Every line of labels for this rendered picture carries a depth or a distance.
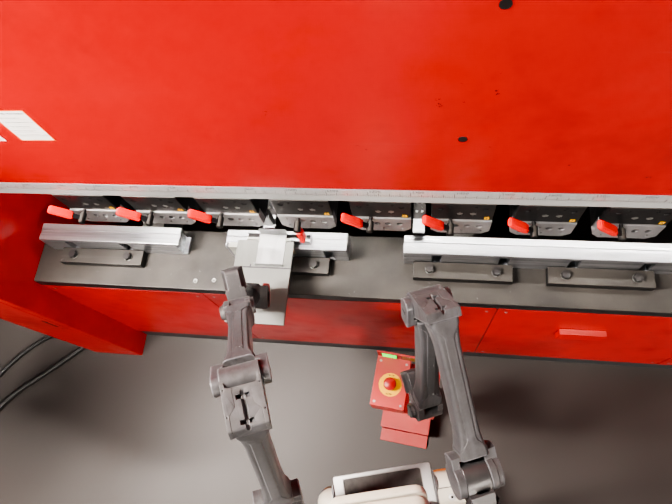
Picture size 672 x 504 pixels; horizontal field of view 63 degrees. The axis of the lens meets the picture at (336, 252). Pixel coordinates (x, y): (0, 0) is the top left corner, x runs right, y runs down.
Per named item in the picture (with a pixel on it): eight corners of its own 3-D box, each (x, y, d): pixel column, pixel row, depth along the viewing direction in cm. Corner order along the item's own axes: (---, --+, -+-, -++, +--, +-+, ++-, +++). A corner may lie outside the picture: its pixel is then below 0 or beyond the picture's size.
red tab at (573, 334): (554, 338, 192) (559, 334, 186) (554, 333, 193) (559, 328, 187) (600, 341, 190) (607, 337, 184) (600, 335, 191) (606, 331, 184)
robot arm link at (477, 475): (474, 518, 115) (498, 510, 116) (468, 477, 112) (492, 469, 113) (456, 490, 124) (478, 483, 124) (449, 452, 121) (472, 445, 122)
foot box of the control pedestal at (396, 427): (380, 439, 240) (378, 438, 229) (389, 382, 248) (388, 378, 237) (426, 448, 236) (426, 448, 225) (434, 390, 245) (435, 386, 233)
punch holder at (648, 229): (589, 237, 140) (611, 209, 124) (587, 206, 143) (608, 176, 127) (653, 239, 137) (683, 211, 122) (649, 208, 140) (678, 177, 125)
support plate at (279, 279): (225, 322, 164) (224, 321, 163) (238, 240, 173) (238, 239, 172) (284, 325, 161) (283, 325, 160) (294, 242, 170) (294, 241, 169)
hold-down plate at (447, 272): (412, 280, 173) (412, 277, 170) (413, 264, 175) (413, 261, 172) (511, 284, 168) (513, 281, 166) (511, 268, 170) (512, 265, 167)
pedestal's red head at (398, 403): (372, 407, 182) (367, 402, 165) (380, 359, 187) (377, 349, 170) (433, 419, 178) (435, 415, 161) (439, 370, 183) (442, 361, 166)
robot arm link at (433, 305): (417, 300, 110) (463, 287, 112) (398, 292, 124) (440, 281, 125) (464, 508, 114) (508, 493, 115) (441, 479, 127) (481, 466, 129)
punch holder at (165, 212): (148, 223, 158) (120, 197, 143) (154, 196, 161) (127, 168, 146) (197, 224, 156) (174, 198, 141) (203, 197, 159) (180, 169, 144)
